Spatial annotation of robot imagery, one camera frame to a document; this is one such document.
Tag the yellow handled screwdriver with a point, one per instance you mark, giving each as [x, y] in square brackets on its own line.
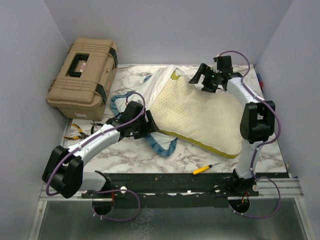
[207, 169]

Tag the tan plastic toolbox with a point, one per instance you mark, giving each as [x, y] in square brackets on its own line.
[82, 87]

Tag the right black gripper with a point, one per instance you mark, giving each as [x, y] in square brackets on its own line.
[203, 69]

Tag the black handled small pliers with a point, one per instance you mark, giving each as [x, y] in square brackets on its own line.
[95, 126]

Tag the cream yellow-edged pillow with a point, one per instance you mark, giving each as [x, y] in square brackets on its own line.
[209, 120]

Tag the aluminium extrusion frame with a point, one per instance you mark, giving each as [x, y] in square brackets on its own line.
[278, 205]

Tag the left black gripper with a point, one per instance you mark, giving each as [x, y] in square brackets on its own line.
[149, 126]

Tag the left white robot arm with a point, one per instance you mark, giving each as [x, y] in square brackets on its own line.
[64, 171]

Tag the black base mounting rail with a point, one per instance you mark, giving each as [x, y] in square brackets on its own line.
[167, 190]

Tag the yellow handled pliers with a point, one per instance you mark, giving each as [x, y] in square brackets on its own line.
[81, 135]

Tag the white blue-trimmed pillowcase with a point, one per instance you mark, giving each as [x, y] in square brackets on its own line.
[163, 145]

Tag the blue red marker pen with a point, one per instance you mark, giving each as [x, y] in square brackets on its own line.
[260, 81]

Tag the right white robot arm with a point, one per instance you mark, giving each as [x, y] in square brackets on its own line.
[258, 118]

